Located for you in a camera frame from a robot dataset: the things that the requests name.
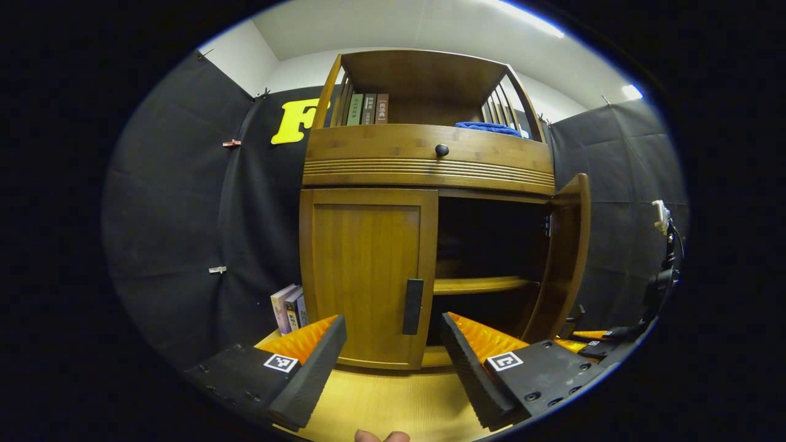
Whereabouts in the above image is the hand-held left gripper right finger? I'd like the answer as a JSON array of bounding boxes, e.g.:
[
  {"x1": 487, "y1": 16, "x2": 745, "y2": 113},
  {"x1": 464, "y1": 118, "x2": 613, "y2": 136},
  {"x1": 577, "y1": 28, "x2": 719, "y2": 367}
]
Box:
[{"x1": 440, "y1": 312, "x2": 612, "y2": 430}]

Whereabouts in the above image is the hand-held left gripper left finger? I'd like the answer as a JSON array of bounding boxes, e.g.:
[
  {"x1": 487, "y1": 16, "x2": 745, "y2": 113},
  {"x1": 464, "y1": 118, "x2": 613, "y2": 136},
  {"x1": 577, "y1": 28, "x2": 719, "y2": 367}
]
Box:
[{"x1": 183, "y1": 315, "x2": 348, "y2": 432}]

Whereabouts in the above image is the wooden shoe cabinet door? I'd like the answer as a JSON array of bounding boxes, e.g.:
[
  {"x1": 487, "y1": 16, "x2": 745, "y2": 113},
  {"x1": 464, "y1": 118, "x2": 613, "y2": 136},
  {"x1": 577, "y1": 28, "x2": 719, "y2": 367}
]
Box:
[
  {"x1": 299, "y1": 188, "x2": 439, "y2": 371},
  {"x1": 519, "y1": 174, "x2": 591, "y2": 344}
]

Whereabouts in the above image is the wooden double-door shoe cabinet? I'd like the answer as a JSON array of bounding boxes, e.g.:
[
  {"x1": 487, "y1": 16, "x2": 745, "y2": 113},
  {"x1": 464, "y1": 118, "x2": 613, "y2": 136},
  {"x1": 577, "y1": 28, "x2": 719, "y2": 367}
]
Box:
[{"x1": 299, "y1": 49, "x2": 591, "y2": 372}]

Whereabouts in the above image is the dark grey book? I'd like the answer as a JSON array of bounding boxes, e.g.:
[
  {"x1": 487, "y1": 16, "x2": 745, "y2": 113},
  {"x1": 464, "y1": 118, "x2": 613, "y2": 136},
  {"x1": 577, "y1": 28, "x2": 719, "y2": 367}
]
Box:
[{"x1": 284, "y1": 289, "x2": 303, "y2": 332}]

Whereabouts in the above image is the pale pink book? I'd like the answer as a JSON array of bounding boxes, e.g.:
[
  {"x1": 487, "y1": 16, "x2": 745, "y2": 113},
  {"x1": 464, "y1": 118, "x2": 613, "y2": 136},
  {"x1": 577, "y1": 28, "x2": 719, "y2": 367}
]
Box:
[{"x1": 271, "y1": 284, "x2": 297, "y2": 335}]

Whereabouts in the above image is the wooden inner shelf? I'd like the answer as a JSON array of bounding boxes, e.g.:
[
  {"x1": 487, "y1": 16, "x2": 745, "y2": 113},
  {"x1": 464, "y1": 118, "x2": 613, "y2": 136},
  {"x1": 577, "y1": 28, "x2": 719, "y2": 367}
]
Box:
[{"x1": 434, "y1": 276, "x2": 541, "y2": 295}]

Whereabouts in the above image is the black backdrop cloth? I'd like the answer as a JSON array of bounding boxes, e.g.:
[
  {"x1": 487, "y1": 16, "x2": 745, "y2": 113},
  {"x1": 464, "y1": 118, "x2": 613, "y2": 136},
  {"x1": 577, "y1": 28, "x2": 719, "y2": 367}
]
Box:
[{"x1": 103, "y1": 50, "x2": 688, "y2": 369}]

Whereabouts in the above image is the blue folded cloth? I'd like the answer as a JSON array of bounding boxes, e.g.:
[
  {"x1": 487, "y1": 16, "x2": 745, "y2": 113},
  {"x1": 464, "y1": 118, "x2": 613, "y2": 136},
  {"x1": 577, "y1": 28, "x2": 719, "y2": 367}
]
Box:
[{"x1": 455, "y1": 122, "x2": 523, "y2": 138}]

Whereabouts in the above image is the wooden drawer with black knob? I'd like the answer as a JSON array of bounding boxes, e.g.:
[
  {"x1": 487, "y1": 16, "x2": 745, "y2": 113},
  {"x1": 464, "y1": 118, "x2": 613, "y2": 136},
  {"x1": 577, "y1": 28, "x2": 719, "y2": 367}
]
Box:
[{"x1": 302, "y1": 124, "x2": 556, "y2": 197}]

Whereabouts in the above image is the black cable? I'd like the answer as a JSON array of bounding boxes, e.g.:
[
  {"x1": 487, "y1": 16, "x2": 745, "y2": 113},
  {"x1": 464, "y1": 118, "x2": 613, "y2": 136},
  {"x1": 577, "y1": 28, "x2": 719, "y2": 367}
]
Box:
[{"x1": 666, "y1": 220, "x2": 684, "y2": 274}]

